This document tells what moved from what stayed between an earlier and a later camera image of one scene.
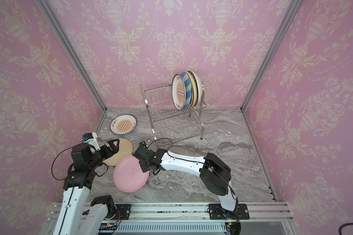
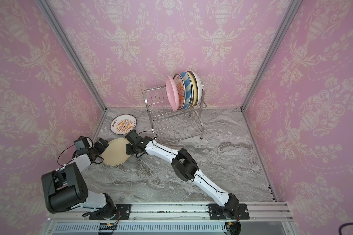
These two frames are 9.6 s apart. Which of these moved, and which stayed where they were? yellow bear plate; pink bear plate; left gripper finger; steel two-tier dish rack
Moved: left gripper finger; pink bear plate
Stayed: yellow bear plate; steel two-tier dish rack
